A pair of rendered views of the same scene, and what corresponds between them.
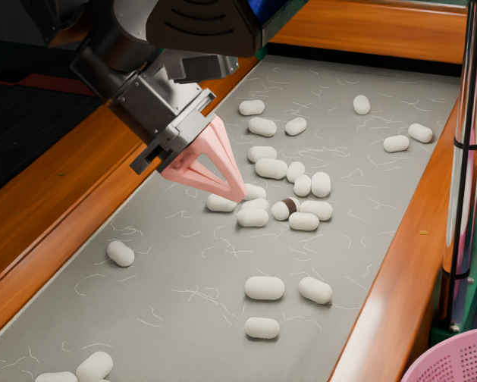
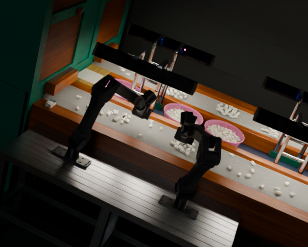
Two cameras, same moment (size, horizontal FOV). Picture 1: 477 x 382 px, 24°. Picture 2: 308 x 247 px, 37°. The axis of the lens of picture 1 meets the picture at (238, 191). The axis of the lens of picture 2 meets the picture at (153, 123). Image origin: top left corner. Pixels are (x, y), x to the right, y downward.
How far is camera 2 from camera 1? 280 cm
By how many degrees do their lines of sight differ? 86
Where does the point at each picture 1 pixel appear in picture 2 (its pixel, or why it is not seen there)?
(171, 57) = not seen: hidden behind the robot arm
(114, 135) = (96, 125)
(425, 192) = (124, 103)
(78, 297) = (150, 142)
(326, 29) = (63, 85)
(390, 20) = (71, 77)
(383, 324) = (163, 118)
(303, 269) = (141, 121)
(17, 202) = (126, 140)
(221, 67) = not seen: hidden behind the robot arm
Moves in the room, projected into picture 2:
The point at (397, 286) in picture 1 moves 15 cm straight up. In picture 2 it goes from (154, 114) to (161, 93)
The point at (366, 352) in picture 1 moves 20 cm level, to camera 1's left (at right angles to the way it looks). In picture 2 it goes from (170, 121) to (172, 138)
